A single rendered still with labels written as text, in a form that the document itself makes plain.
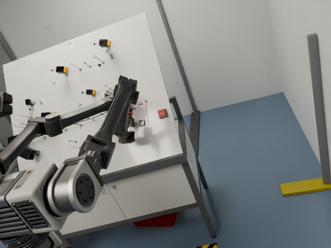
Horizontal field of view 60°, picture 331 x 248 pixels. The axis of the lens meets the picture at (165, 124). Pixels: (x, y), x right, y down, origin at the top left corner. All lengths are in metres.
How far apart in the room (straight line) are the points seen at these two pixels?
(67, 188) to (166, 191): 1.33
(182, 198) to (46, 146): 1.03
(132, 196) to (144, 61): 0.95
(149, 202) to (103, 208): 0.35
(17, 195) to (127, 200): 1.38
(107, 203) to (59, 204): 1.38
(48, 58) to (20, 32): 2.09
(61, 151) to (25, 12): 2.53
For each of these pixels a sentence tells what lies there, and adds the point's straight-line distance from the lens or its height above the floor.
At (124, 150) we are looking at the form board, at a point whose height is 0.96.
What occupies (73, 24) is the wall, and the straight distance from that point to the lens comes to 4.04.
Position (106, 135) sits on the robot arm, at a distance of 1.04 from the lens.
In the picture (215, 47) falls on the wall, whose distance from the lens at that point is 3.76.
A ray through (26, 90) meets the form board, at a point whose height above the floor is 1.46.
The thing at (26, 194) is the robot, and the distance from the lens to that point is 0.85.
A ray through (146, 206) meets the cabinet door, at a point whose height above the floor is 0.48.
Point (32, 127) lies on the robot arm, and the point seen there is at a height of 1.46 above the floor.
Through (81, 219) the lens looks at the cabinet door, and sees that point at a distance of 2.38.
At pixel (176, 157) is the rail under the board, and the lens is 1.85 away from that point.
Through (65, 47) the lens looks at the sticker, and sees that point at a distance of 2.31.
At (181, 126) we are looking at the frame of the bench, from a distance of 2.27.
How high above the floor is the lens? 1.90
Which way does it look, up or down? 27 degrees down
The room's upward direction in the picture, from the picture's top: 22 degrees counter-clockwise
